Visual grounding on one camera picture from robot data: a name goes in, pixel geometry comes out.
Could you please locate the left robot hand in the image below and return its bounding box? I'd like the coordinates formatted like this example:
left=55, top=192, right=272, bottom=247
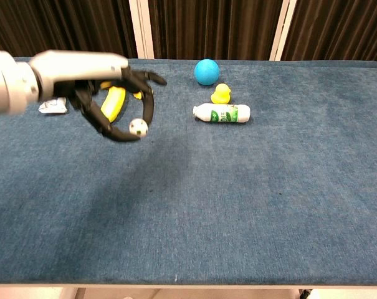
left=28, top=49, right=168, bottom=143

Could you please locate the small soccer ball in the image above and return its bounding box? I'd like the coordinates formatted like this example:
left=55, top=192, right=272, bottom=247
left=129, top=118, right=149, bottom=138

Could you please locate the toothpaste tube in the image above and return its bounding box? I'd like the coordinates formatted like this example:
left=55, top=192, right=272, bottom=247
left=38, top=96, right=68, bottom=115

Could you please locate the yellow toy banana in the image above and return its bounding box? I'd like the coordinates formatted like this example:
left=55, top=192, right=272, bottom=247
left=100, top=81, right=127, bottom=123

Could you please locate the blue ball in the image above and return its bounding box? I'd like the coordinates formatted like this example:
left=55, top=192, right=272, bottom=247
left=194, top=59, right=221, bottom=87

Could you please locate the dark brown curtain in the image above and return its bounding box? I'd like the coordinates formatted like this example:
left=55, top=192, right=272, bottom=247
left=0, top=0, right=377, bottom=63

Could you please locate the yellow rubber duck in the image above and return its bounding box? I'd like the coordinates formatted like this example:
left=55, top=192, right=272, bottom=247
left=210, top=83, right=232, bottom=105

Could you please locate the white green-labelled bottle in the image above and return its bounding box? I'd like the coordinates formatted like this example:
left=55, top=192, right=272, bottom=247
left=193, top=103, right=251, bottom=124

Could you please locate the blue table cloth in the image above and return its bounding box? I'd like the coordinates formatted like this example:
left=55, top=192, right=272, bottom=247
left=0, top=57, right=377, bottom=286

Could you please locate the white partition post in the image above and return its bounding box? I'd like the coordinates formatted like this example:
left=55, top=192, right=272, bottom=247
left=269, top=0, right=298, bottom=62
left=128, top=0, right=155, bottom=60

